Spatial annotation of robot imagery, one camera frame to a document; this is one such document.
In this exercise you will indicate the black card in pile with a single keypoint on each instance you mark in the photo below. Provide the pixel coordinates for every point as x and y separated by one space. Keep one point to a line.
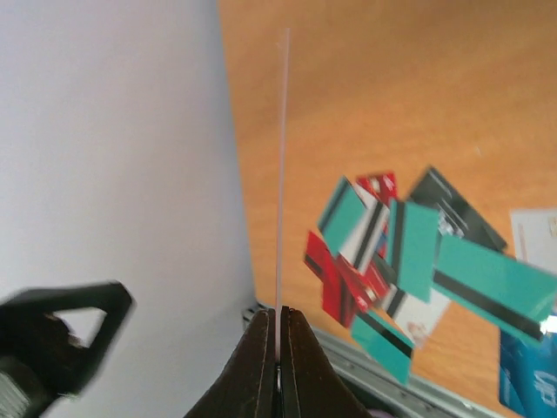
457 216

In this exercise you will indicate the red card with black stripe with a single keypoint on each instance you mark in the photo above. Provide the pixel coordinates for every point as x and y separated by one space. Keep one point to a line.
284 48

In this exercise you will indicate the teal card front bottom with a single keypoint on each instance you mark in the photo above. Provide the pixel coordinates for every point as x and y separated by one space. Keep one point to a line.
385 344

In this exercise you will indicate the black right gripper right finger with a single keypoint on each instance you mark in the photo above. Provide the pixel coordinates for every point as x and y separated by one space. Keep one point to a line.
309 385

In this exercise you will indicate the small red card top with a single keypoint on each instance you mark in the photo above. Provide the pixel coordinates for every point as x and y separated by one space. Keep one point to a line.
382 186

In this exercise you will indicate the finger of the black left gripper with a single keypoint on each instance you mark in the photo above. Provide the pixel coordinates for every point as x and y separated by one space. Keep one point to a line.
54 340

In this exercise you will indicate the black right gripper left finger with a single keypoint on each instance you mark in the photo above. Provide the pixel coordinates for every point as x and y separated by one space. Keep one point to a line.
246 386

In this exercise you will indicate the blue card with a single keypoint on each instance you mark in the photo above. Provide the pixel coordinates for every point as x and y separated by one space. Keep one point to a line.
527 379

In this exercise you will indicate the teal card top left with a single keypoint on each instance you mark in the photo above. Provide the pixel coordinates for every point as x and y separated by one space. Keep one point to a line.
341 214

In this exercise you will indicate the red card left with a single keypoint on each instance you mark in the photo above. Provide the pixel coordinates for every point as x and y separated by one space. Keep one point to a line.
341 296

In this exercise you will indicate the white card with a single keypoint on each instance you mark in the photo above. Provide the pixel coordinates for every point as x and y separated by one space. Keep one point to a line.
534 236

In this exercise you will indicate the teal card right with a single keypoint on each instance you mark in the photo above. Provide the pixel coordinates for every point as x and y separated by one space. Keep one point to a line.
514 296

